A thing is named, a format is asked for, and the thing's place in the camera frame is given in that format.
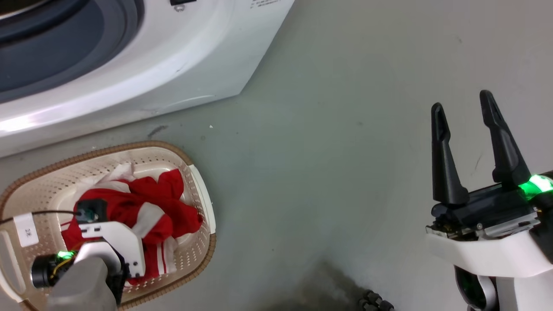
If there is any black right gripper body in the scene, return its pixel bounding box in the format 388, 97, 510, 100
427, 173, 553, 241

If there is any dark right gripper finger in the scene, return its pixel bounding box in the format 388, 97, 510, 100
480, 90, 531, 188
431, 102, 469, 205

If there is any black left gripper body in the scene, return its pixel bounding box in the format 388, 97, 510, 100
31, 251, 78, 289

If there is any red and white garment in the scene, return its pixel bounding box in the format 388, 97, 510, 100
60, 163, 203, 286

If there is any cream perforated laundry basket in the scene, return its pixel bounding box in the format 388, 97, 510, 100
0, 140, 216, 311

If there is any grey rubber door gasket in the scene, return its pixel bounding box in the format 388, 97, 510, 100
0, 0, 145, 104

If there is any white front-load washing machine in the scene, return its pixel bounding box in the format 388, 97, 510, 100
0, 0, 296, 158

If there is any white cable tag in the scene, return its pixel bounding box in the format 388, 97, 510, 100
13, 213, 39, 248

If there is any thin black cable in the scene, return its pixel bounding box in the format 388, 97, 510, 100
0, 210, 80, 225

